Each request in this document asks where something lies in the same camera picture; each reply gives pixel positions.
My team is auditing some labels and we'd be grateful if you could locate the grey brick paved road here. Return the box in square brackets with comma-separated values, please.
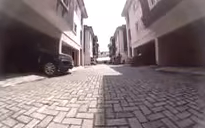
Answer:
[0, 63, 205, 128]

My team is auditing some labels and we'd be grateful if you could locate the dark car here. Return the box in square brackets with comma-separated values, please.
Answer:
[36, 50, 75, 77]

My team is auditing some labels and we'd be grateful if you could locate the row of buildings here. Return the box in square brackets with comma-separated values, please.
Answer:
[0, 0, 100, 76]
[107, 0, 205, 69]

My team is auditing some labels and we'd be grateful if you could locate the pale concrete driveway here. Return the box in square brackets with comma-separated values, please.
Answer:
[0, 65, 84, 93]

